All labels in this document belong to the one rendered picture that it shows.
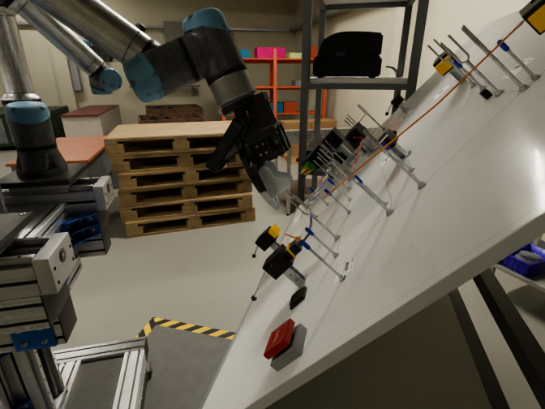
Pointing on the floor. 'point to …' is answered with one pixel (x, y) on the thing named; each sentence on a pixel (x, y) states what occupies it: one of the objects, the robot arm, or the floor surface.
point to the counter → (92, 121)
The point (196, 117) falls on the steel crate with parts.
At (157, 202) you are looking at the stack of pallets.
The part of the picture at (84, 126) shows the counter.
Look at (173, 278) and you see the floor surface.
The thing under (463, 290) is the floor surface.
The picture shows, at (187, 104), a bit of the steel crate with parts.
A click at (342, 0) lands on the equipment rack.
